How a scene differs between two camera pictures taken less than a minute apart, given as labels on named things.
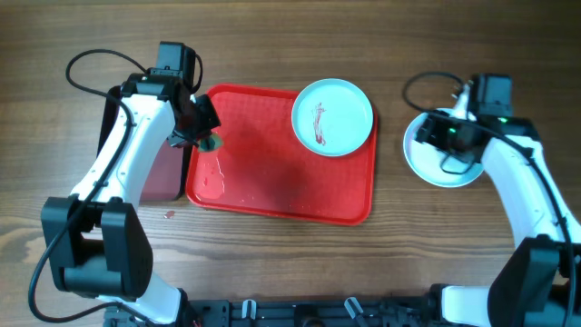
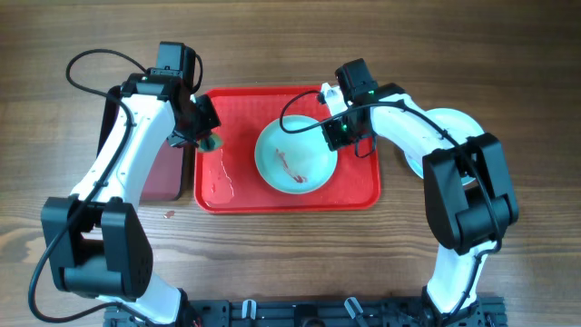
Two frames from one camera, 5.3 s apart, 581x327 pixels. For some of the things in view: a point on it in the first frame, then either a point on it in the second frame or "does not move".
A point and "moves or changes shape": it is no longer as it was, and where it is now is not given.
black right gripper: [435, 131] -> [339, 140]
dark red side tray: [169, 179] does not move
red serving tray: [262, 165] does not move
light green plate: [332, 117] moves or changes shape
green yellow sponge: [213, 143] does not move
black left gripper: [182, 137] does not move
